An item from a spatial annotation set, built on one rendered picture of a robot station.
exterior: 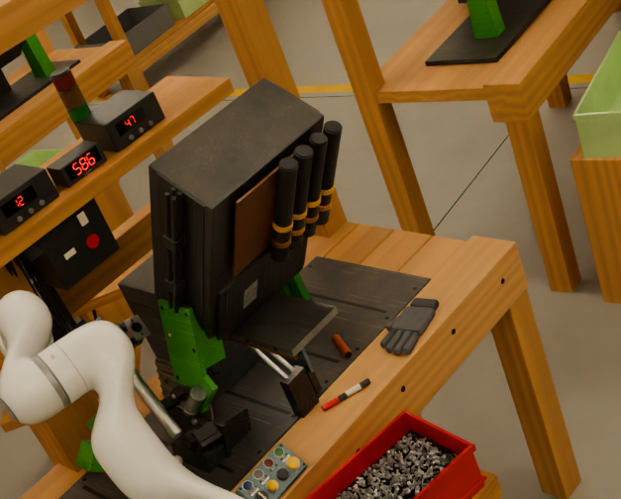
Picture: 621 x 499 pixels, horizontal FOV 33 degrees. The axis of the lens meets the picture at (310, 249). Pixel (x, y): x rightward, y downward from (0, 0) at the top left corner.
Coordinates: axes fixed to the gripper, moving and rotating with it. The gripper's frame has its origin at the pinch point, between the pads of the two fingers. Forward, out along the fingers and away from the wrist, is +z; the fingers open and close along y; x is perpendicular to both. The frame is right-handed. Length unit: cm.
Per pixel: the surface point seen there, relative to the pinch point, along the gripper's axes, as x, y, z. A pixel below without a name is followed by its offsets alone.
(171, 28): 285, 304, 375
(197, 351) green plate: -6.0, -12.4, 7.5
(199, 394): 0.7, -19.5, 6.2
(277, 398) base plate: 8.7, -27.3, 30.0
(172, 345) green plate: 0.6, -6.3, 7.9
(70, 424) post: 36.8, -2.0, -4.3
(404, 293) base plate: -7, -23, 71
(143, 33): 283, 304, 347
